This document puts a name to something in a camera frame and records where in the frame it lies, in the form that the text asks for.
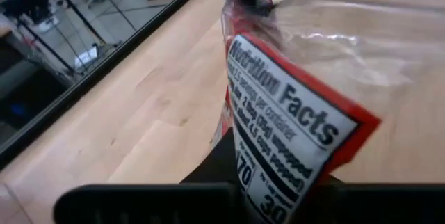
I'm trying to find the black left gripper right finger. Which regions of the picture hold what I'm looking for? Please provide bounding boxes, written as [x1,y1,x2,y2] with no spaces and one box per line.
[318,174,345,186]

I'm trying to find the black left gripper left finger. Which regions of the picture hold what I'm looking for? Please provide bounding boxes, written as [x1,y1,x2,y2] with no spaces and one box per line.
[180,126,241,186]

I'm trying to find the red popcorn bag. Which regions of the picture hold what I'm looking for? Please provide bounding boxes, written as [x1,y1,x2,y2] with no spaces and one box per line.
[210,0,445,224]

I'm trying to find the black tripod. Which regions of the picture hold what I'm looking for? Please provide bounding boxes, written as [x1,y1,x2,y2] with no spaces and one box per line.
[13,0,138,79]

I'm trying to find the black computer case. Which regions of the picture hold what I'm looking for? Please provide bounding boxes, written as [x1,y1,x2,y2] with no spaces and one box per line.
[0,60,70,138]

